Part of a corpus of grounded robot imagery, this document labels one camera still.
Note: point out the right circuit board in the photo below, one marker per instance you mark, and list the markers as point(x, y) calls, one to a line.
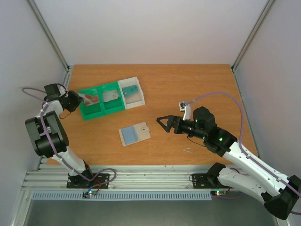
point(219, 193)

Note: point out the white translucent tray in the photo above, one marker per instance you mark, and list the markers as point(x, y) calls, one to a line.
point(135, 100)

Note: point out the left circuit board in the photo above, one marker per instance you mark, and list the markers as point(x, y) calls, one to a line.
point(90, 193)

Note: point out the green two-compartment tray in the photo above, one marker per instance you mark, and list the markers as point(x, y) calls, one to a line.
point(110, 101)

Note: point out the slotted cable duct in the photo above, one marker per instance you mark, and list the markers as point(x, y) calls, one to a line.
point(123, 196)

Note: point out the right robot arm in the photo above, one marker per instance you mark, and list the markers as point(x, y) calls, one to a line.
point(276, 191)

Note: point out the circuit board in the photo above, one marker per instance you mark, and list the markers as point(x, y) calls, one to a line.
point(219, 193)
point(90, 193)

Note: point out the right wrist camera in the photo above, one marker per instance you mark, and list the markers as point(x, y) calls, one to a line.
point(186, 109)

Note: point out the left aluminium frame post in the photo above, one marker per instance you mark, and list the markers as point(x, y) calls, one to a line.
point(33, 5)

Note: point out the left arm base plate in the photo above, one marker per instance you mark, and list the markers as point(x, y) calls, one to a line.
point(94, 180)

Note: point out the aluminium frame post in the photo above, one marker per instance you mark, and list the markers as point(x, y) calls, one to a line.
point(33, 5)
point(258, 23)

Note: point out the white card holder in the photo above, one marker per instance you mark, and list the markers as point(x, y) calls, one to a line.
point(134, 134)

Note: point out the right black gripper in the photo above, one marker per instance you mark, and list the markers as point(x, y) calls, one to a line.
point(176, 125)

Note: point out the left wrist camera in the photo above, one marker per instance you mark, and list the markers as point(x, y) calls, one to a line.
point(62, 89)

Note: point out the right aluminium frame post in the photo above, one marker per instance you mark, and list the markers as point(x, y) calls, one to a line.
point(258, 23)

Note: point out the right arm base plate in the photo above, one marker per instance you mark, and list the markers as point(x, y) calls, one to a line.
point(202, 181)

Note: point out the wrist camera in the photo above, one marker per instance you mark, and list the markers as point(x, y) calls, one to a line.
point(62, 89)
point(186, 109)

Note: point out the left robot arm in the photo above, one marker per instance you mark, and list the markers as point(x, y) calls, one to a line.
point(48, 137)

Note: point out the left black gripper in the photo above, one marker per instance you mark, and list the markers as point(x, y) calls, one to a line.
point(78, 99)

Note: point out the aluminium front rail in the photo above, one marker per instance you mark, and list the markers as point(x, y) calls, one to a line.
point(129, 177)

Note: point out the grey card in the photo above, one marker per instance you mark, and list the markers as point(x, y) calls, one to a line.
point(108, 95)

